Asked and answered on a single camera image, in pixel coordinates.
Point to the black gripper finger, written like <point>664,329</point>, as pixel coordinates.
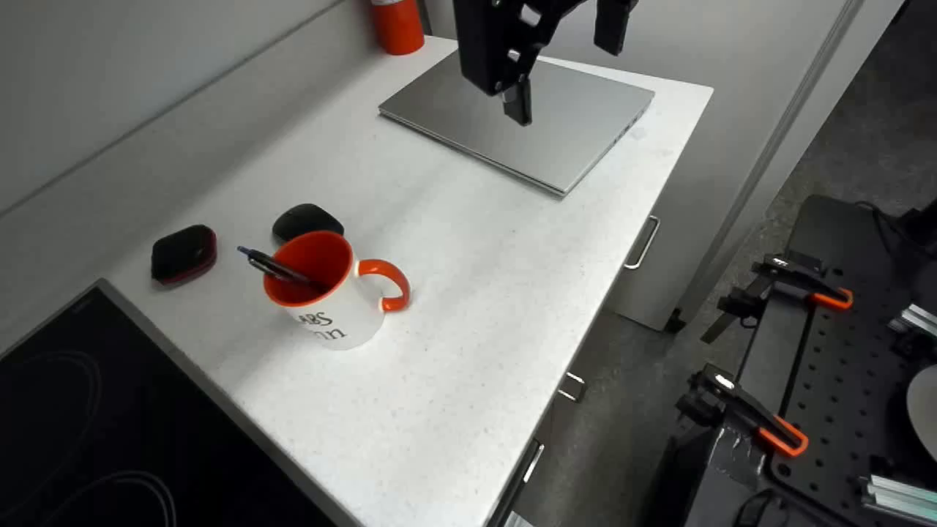
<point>487,46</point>
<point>613,26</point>

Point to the black pen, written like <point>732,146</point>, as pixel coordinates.
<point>275,267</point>

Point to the white counter cabinet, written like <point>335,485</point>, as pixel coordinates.
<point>653,282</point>

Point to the white mug with orange inside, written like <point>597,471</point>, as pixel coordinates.
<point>336,298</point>

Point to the grey closed laptop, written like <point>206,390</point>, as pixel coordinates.
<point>530,118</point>

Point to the orange canister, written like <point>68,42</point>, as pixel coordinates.
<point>396,26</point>

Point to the black oval case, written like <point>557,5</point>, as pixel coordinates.
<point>183,253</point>
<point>304,220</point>

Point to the black perforated mounting board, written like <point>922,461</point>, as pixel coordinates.
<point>828,371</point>

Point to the short aluminium profile bar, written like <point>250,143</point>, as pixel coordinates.
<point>919,320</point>

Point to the black induction cooktop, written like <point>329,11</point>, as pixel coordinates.
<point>105,430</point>

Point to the long aluminium profile bar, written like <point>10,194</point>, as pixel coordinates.
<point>897,496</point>

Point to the white round base plate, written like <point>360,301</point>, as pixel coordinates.
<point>925,411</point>

